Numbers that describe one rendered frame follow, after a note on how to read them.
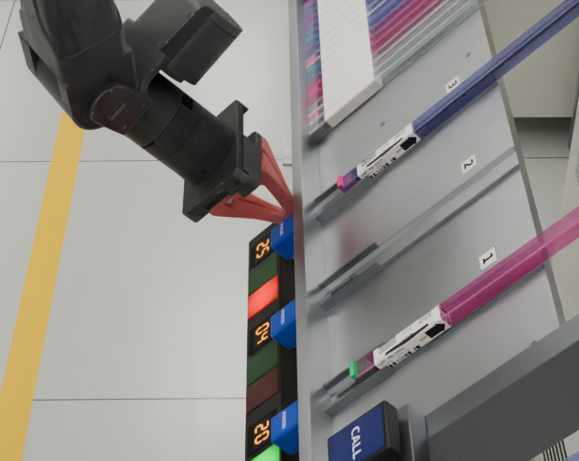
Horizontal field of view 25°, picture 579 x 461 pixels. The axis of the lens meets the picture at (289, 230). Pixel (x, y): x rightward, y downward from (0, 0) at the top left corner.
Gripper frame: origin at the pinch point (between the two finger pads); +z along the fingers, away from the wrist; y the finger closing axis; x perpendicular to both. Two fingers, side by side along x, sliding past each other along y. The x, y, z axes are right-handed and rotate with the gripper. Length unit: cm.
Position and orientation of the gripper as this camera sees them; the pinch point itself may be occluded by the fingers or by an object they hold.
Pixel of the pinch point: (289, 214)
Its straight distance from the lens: 114.0
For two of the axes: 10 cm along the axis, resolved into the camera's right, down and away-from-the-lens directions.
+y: -0.2, -6.4, 7.7
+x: -7.0, 5.5, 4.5
